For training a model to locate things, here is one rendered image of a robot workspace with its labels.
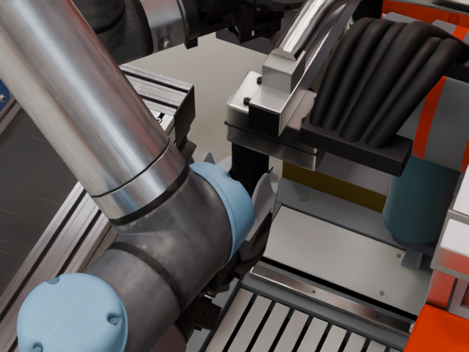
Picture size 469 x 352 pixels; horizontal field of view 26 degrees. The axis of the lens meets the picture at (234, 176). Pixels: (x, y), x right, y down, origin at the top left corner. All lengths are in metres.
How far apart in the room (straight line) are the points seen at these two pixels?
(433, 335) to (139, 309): 0.25
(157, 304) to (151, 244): 0.04
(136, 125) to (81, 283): 0.12
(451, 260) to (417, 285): 1.05
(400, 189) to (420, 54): 0.52
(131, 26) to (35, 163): 0.80
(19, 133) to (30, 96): 1.18
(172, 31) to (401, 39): 0.35
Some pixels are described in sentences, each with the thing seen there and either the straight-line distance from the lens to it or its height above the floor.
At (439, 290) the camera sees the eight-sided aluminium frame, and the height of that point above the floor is 0.91.
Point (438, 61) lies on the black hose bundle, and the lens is 0.82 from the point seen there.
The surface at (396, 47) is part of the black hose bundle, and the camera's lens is 0.82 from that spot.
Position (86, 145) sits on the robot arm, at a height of 1.05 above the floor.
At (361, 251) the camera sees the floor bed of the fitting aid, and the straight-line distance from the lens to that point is 1.88.
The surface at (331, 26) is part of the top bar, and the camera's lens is 0.93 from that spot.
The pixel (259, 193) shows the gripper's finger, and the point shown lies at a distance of 0.93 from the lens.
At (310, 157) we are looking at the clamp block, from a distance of 0.90.
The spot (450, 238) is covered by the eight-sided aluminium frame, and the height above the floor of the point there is 0.97.
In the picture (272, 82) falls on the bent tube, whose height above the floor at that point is 0.99.
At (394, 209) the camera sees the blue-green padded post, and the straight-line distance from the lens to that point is 1.36.
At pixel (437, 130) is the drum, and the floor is 0.87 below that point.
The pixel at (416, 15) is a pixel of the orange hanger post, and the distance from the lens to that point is 1.62.
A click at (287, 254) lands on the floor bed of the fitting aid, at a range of 1.86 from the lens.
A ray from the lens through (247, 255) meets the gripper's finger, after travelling 0.93.
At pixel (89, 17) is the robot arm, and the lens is 1.04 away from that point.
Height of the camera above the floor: 1.60
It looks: 50 degrees down
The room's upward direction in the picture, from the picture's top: straight up
